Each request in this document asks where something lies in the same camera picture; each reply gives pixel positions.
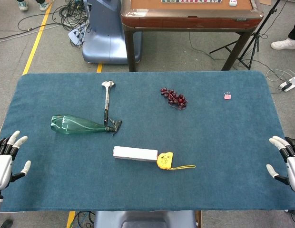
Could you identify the brown wooden mahjong table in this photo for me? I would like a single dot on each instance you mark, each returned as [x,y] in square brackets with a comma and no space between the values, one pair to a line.
[192,17]

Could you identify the row of mahjong tiles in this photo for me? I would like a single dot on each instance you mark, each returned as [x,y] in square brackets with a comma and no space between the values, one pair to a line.
[190,1]

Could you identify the grey blue own robot base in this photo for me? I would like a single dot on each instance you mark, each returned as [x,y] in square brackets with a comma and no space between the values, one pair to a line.
[142,219]

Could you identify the light blue sneaker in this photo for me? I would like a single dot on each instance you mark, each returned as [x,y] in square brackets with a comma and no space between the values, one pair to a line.
[44,6]
[22,5]

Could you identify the black tripod stand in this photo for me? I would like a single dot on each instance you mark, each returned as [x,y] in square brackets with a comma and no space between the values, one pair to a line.
[253,40]

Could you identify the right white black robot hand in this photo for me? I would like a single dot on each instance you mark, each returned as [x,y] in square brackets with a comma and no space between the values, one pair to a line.
[293,168]

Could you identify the blue felt table cloth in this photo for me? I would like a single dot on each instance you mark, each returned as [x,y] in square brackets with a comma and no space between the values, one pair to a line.
[209,147]

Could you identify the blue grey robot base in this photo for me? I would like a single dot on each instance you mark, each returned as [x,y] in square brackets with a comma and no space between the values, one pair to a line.
[102,40]

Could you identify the silver metal spoon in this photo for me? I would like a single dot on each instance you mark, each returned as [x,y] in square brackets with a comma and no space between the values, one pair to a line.
[107,97]

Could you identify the single white mahjong tile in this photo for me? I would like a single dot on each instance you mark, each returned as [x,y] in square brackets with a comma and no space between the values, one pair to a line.
[233,2]

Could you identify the white power strip with plugs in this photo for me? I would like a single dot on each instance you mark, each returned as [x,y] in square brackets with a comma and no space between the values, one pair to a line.
[75,34]

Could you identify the green plastic bottle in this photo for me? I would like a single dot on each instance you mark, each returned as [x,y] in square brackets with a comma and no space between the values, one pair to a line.
[71,125]

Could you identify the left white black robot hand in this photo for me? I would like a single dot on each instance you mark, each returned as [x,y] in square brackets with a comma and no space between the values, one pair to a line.
[3,164]

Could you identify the white sneaker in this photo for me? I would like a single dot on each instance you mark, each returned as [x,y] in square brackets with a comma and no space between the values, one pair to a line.
[284,44]

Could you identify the dark red grape bunch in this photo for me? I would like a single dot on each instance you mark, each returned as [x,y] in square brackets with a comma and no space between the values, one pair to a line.
[174,97]

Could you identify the white power strip black switch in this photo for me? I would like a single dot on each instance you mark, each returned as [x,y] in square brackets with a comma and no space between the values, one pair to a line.
[289,84]

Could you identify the white floral cardboard box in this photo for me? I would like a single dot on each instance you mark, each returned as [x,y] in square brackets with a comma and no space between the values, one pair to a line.
[134,153]

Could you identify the pink binder clip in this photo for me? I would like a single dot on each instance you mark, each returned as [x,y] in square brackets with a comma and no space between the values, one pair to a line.
[227,97]

